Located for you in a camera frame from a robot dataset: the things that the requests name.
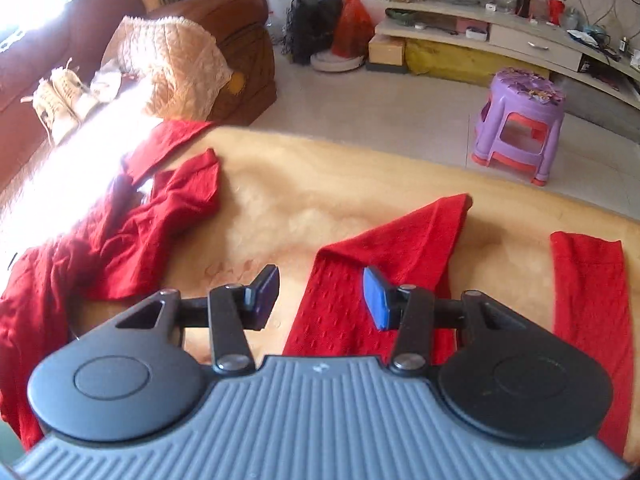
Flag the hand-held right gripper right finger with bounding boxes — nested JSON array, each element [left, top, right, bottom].
[[362, 266, 562, 376]]

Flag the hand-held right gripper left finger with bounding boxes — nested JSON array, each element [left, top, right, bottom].
[[75, 264, 281, 376]]

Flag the red knit pants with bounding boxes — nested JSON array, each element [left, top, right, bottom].
[[282, 193, 634, 461]]

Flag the red knit top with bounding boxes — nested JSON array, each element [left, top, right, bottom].
[[0, 120, 222, 452]]

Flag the white robot vacuum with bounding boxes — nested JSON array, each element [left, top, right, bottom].
[[310, 50, 366, 72]]

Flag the cream quilted cushion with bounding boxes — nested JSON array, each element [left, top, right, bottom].
[[102, 15, 234, 119]]

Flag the yellow cloth bundle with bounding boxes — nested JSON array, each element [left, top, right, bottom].
[[405, 37, 507, 87]]

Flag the brown cardboard box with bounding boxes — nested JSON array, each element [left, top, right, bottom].
[[368, 35, 407, 67]]

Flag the purple plastic stool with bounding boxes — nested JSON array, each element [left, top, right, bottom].
[[471, 67, 569, 187]]

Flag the small white cloth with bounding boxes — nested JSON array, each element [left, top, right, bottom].
[[90, 60, 126, 104]]

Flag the black bag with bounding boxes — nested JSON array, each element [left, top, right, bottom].
[[286, 0, 346, 66]]

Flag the red plastic bag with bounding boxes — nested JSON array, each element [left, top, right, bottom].
[[331, 0, 375, 59]]

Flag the white lace-up shoe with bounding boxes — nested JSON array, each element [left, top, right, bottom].
[[50, 57, 102, 117], [20, 67, 83, 147]]

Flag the brown leather sofa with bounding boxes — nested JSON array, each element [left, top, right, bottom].
[[0, 0, 278, 196]]

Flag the cream tv cabinet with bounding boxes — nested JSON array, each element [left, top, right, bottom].
[[375, 0, 640, 111]]

